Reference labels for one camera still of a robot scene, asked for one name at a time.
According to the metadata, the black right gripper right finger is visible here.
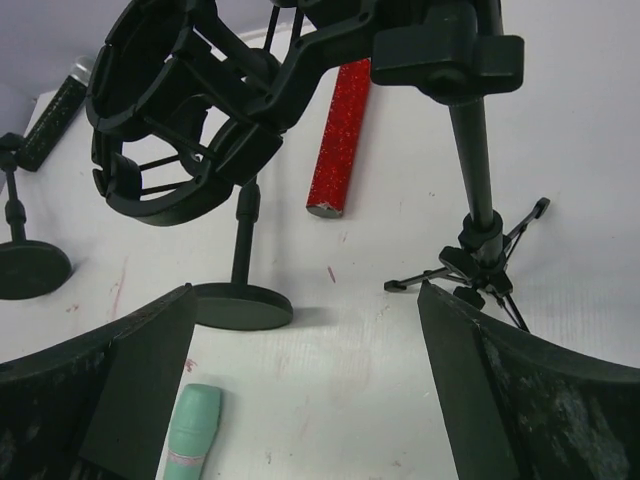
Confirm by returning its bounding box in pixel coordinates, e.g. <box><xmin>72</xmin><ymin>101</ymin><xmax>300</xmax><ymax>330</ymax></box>
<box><xmin>418</xmin><ymin>282</ymin><xmax>639</xmax><ymax>479</ymax></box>

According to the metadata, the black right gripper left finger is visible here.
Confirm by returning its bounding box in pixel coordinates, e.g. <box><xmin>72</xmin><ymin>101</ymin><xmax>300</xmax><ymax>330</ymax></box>
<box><xmin>1</xmin><ymin>284</ymin><xmax>197</xmax><ymax>479</ymax></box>

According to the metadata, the teal microphone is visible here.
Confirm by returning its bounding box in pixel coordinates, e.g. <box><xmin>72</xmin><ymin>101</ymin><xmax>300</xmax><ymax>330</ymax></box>
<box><xmin>156</xmin><ymin>383</ymin><xmax>223</xmax><ymax>480</ymax></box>

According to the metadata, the black round-base stand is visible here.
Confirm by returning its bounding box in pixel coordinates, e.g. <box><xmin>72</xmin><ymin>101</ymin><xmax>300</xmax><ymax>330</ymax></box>
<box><xmin>1</xmin><ymin>133</ymin><xmax>72</xmax><ymax>300</ymax></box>
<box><xmin>194</xmin><ymin>178</ymin><xmax>293</xmax><ymax>332</ymax></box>

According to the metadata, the red glitter microphone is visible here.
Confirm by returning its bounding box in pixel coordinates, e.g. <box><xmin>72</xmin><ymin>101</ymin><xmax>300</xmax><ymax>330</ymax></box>
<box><xmin>306</xmin><ymin>59</ymin><xmax>371</xmax><ymax>219</ymax></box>

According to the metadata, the black tripod shock-mount stand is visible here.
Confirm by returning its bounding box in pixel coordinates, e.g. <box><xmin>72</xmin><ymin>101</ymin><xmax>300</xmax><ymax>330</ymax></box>
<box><xmin>86</xmin><ymin>1</ymin><xmax>527</xmax><ymax>328</ymax></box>

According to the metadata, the black glitter microphone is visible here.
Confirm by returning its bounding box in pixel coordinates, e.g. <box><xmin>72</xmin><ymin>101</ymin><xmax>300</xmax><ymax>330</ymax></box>
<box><xmin>17</xmin><ymin>56</ymin><xmax>95</xmax><ymax>172</ymax></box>

